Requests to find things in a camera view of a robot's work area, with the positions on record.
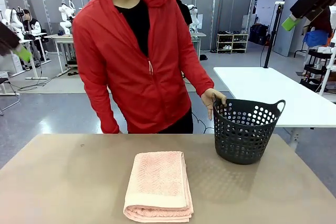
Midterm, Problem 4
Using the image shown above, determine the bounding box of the small white desk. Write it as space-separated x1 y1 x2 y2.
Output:
50 34 76 75

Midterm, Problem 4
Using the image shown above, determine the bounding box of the person in red jacket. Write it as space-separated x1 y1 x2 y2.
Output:
71 0 215 134

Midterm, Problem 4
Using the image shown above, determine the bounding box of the white desk with grey top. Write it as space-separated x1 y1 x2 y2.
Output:
190 32 207 52

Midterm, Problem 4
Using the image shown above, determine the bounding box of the standing person in black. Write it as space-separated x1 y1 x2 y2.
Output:
172 0 194 27

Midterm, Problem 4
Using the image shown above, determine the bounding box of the black floor cable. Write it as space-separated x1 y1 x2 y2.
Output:
9 69 77 91

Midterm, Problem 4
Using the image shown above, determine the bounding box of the seated person black white jacket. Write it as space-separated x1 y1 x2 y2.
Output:
22 9 44 61

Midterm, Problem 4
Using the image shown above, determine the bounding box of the black utility cart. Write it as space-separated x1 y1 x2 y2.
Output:
300 48 335 91

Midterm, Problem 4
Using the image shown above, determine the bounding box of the dark luggage pile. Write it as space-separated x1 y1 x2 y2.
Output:
248 23 271 46

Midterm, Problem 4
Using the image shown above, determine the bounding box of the white metal rack frame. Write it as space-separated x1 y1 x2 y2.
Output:
318 46 336 97

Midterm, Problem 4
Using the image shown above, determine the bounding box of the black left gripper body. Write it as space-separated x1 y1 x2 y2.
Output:
0 20 22 57

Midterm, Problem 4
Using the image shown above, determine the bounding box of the blue cloth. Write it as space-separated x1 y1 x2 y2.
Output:
302 29 330 50

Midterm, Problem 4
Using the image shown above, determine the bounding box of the black tripod pole white box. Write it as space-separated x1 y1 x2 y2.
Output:
263 1 286 69

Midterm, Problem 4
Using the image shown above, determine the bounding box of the large white table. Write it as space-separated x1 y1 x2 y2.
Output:
213 66 336 152

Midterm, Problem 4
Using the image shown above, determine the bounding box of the pink textured towel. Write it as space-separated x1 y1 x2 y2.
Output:
122 151 195 223

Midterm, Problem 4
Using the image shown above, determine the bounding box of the black office chair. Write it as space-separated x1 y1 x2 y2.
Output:
0 76 21 116

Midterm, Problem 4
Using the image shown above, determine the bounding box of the long white desk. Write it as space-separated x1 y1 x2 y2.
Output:
0 34 52 81

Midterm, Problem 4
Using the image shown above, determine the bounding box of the wooden shoe rack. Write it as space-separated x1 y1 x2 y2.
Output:
216 33 249 54

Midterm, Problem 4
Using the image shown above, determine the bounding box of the person's right forearm red sleeve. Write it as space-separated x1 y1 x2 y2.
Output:
86 83 121 134

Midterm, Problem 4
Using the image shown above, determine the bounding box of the dark grey perforated laundry basket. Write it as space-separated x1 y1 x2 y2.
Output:
212 95 287 165

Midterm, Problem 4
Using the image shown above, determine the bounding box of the grey-blue open door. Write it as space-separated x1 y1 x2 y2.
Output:
272 0 303 58

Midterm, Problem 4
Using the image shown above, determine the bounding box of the person's left forearm red sleeve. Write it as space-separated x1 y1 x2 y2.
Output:
180 57 215 98

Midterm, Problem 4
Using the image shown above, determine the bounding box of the person's left hand tan glove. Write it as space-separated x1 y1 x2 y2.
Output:
200 88 228 121

